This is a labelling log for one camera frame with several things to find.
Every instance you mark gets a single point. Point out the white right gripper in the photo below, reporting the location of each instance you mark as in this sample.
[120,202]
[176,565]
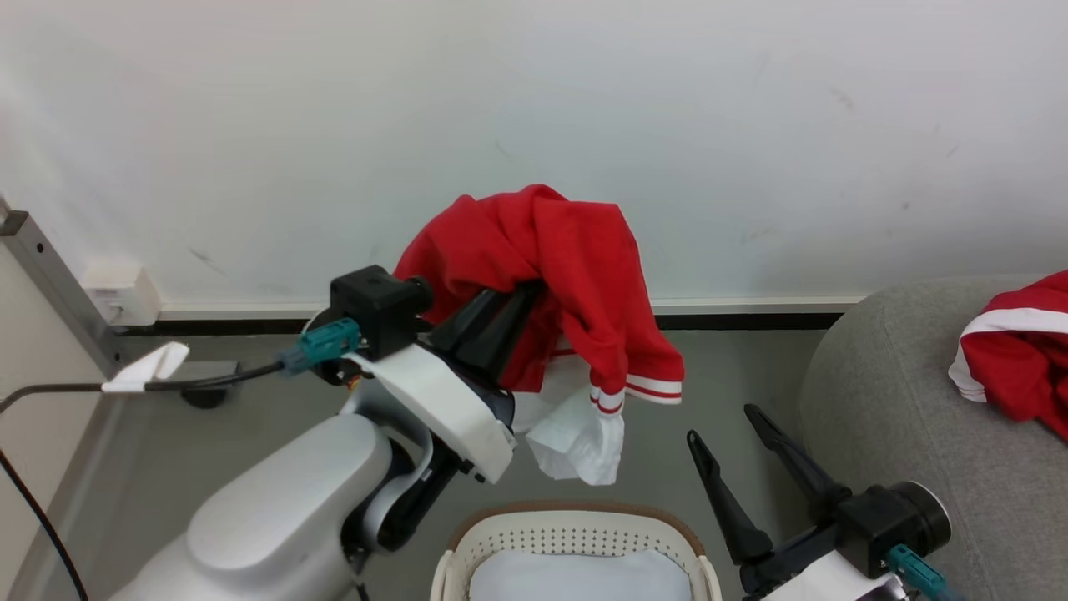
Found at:
[822,580]

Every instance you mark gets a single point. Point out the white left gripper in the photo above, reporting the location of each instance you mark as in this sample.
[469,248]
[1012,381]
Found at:
[446,405]

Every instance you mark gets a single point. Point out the red garment striped white cuffs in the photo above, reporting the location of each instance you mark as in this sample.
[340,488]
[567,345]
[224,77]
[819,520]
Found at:
[576,259]

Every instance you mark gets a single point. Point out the red garment wide white stripe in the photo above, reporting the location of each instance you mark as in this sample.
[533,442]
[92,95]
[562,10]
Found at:
[1022,367]

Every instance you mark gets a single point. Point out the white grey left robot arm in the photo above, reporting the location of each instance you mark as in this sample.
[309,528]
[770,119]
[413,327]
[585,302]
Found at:
[284,501]

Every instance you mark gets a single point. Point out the grey fabric sofa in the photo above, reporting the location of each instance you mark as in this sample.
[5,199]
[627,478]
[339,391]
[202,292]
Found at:
[884,417]

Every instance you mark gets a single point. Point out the white perforated laundry basket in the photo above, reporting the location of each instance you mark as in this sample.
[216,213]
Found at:
[576,526]

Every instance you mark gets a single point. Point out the grey metal foot bar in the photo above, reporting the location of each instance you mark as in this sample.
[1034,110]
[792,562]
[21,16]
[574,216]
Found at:
[213,369]

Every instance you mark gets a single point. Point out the black round foot pad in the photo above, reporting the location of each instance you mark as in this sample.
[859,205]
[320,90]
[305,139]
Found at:
[204,399]

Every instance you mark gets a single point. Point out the white partition panel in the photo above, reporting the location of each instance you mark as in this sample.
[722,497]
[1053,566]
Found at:
[37,467]

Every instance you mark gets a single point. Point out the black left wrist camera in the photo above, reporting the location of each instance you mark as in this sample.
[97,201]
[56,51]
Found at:
[380,305]

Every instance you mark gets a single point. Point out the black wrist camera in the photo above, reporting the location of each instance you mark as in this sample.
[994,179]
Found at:
[893,522]
[380,305]

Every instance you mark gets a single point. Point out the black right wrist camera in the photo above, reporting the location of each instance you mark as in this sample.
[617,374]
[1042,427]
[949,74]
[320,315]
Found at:
[893,522]

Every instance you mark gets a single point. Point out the teal left camera connector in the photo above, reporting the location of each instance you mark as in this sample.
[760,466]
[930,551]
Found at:
[324,344]

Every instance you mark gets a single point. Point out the teal camera connector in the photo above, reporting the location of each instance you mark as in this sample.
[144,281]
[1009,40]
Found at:
[324,344]
[918,572]

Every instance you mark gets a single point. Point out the teal right camera connector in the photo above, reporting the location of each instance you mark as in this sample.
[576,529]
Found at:
[918,572]

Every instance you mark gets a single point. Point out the white wall socket box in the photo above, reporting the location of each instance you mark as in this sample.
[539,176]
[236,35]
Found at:
[125,294]

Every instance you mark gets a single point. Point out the grey metal partition post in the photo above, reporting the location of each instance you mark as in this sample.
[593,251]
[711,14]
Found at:
[54,280]

